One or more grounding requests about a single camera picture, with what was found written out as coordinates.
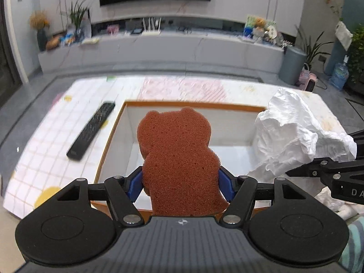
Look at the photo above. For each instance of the blue water bottle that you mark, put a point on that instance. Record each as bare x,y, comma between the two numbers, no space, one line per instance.
339,75

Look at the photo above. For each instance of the white plastic bag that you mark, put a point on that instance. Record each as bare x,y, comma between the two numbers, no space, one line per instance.
290,133

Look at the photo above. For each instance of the white router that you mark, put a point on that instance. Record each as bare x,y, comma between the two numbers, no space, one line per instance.
151,27

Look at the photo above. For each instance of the grey round bin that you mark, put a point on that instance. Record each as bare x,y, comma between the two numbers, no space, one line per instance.
292,65

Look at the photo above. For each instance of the dark vase with yellow flowers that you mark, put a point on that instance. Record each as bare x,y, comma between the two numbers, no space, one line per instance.
41,34

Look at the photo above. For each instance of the long-leaf potted plant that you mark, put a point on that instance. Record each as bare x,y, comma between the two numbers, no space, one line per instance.
312,48

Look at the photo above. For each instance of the orange bear-shaped sponge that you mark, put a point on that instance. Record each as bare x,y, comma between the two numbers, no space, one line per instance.
177,159

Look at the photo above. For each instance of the black remote control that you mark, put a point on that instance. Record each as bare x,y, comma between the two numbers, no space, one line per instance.
91,130

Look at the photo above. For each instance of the green potted grass plant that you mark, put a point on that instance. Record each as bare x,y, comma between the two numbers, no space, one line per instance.
77,17

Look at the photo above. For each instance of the snack packets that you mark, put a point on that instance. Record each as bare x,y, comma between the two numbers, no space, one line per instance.
61,40

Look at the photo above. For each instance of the orange-rimmed white box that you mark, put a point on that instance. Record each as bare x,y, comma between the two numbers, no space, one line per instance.
227,153

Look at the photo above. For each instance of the pink small appliance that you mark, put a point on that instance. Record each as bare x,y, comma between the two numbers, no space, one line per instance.
307,78

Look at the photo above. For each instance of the clear plastic wrappers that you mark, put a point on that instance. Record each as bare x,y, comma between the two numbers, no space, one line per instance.
335,203

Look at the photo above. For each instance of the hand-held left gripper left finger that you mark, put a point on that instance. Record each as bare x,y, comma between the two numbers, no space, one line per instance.
135,185

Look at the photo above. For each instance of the cluster of plush toys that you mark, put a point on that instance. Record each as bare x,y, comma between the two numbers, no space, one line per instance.
260,28

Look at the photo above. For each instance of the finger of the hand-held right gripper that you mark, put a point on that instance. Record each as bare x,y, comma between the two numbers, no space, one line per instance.
357,136
315,168

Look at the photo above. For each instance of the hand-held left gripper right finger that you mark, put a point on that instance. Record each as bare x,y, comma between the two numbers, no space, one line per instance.
226,185

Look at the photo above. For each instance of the striped teal clothing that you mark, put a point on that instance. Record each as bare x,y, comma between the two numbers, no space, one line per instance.
355,247

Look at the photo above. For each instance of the grey television console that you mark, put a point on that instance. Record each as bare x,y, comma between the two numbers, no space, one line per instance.
170,51

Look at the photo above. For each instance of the leafy green bush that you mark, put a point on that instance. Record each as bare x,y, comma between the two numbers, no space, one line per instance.
357,59

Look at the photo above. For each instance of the white hanging bag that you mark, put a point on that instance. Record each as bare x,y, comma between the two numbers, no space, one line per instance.
343,35

